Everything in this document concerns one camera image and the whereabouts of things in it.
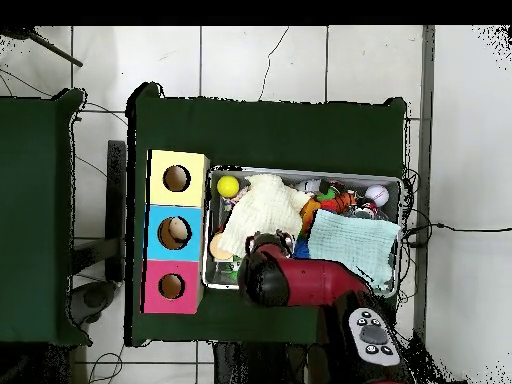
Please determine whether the cream waffle cloth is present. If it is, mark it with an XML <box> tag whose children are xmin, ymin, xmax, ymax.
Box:
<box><xmin>218</xmin><ymin>173</ymin><xmax>313</xmax><ymax>257</ymax></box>

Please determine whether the wooden box with three holes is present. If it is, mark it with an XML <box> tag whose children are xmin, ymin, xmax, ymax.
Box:
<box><xmin>139</xmin><ymin>149</ymin><xmax>211</xmax><ymax>315</ymax></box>

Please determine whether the large yellow ball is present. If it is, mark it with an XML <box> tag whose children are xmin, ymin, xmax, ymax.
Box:
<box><xmin>216</xmin><ymin>174</ymin><xmax>241</xmax><ymax>199</ymax></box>

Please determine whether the toy burger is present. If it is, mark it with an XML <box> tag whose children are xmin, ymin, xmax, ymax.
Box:
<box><xmin>209</xmin><ymin>232</ymin><xmax>235</xmax><ymax>262</ymax></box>

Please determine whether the beige ball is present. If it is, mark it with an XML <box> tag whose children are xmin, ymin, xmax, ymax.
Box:
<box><xmin>167</xmin><ymin>217</ymin><xmax>191</xmax><ymax>243</ymax></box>

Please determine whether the dark green table cloth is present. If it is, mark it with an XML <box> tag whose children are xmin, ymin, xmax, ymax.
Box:
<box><xmin>125</xmin><ymin>81</ymin><xmax>409</xmax><ymax>349</ymax></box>

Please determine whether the light blue waffle cloth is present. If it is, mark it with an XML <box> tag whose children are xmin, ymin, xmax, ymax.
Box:
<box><xmin>307</xmin><ymin>208</ymin><xmax>402</xmax><ymax>289</ymax></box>

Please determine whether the white baseball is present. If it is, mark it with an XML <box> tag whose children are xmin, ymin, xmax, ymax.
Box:
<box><xmin>364</xmin><ymin>184</ymin><xmax>390</xmax><ymax>208</ymax></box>

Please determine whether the neighbouring green covered table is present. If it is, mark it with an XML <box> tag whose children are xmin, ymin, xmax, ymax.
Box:
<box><xmin>0</xmin><ymin>88</ymin><xmax>91</xmax><ymax>347</ymax></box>

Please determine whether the black tripod leg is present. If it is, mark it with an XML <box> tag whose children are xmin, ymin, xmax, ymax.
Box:
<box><xmin>0</xmin><ymin>25</ymin><xmax>84</xmax><ymax>68</ymax></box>

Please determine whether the shallow wire mesh bin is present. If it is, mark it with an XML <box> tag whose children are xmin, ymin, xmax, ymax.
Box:
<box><xmin>201</xmin><ymin>165</ymin><xmax>404</xmax><ymax>299</ymax></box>

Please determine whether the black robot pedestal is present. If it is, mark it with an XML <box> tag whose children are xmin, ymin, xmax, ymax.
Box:
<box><xmin>213</xmin><ymin>341</ymin><xmax>333</xmax><ymax>384</ymax></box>

